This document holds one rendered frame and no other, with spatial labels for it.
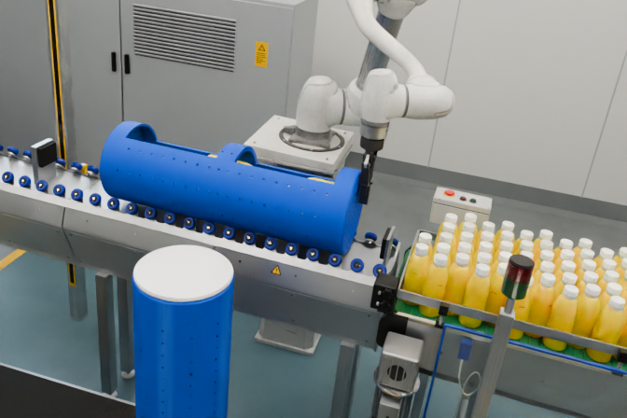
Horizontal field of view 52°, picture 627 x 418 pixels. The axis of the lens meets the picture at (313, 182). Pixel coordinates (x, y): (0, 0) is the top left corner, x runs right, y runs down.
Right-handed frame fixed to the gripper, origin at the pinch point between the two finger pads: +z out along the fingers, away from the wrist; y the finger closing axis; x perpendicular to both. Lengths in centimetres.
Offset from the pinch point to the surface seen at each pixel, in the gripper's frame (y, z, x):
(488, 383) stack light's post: -40, 29, -49
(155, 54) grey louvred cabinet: 150, 12, 164
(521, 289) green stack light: -41, -3, -50
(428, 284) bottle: -20.9, 14.5, -26.8
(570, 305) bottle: -21, 10, -66
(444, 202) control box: 21.9, 7.3, -25.1
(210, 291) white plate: -55, 12, 28
